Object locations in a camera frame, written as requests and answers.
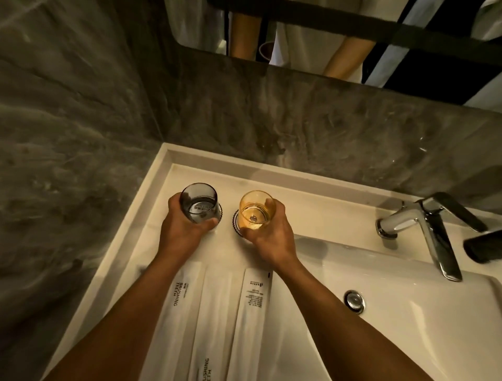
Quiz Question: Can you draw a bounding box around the person's left hand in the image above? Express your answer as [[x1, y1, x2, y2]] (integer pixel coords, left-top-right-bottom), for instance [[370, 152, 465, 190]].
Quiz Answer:
[[158, 192, 220, 263]]

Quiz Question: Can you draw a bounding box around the person's right hand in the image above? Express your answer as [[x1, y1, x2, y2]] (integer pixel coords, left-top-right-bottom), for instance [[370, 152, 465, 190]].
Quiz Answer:
[[238, 198, 300, 272]]

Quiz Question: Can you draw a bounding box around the amber drinking glass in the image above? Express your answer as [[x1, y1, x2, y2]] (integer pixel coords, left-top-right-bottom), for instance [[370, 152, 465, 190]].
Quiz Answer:
[[239, 190, 275, 231]]

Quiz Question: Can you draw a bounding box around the grey drinking glass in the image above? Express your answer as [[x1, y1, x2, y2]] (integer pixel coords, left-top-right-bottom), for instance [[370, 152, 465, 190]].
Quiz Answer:
[[180, 182, 219, 225]]

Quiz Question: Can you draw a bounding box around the person's left forearm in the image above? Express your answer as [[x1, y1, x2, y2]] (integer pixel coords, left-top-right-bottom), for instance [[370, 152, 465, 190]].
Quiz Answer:
[[42, 251, 198, 381]]

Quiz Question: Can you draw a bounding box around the person's right forearm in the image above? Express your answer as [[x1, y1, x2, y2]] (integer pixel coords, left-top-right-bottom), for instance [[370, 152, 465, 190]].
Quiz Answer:
[[270, 260, 437, 381]]

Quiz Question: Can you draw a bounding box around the white toothbrush packet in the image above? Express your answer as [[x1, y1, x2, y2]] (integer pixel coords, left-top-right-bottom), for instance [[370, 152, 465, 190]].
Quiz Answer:
[[187, 270, 237, 381], [151, 261, 203, 381], [225, 268, 274, 381]]

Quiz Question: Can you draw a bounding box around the chrome faucet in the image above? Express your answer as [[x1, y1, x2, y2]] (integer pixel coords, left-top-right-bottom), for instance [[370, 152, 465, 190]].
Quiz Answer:
[[375, 192, 489, 283]]

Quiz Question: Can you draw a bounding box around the white ceramic sink basin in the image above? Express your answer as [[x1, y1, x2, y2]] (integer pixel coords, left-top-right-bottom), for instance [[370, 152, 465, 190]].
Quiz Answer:
[[41, 142, 502, 381]]

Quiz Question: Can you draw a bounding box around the chrome overflow ring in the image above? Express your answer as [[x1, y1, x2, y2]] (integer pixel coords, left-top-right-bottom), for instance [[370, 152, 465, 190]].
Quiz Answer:
[[344, 289, 366, 315]]

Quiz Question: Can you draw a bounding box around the wall mirror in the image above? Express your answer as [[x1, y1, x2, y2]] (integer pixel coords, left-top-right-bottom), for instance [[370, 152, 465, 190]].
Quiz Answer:
[[164, 0, 502, 115]]

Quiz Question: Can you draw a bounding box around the black handle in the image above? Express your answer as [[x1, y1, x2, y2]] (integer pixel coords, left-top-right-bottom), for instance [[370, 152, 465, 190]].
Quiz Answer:
[[463, 230, 502, 265]]

